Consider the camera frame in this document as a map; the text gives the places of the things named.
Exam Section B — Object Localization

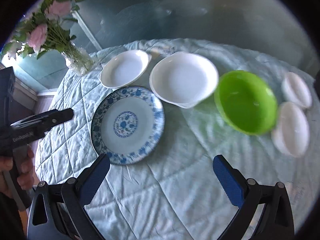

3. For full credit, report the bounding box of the white bowl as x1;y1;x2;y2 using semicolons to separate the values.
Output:
271;102;310;158
281;72;312;110

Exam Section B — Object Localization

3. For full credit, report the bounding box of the green plastic bowl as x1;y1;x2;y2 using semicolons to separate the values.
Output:
214;70;278;135

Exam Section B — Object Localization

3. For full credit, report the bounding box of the small white deep plate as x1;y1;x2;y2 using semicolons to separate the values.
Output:
98;50;152;89

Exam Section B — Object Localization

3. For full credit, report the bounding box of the large white deep plate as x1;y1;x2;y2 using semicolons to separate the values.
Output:
149;51;219;109

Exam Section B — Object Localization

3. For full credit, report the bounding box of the person's left hand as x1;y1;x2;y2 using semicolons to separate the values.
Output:
0;146;34;198

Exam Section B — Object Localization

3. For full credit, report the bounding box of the blue and white patterned plate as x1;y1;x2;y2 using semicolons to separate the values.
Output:
91;86;165;165

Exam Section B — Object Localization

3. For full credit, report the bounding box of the pink flower bouquet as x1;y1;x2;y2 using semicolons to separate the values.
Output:
1;0;85;59

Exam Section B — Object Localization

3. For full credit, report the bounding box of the light blue quilted tablecloth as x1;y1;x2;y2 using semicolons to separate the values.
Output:
35;38;319;239

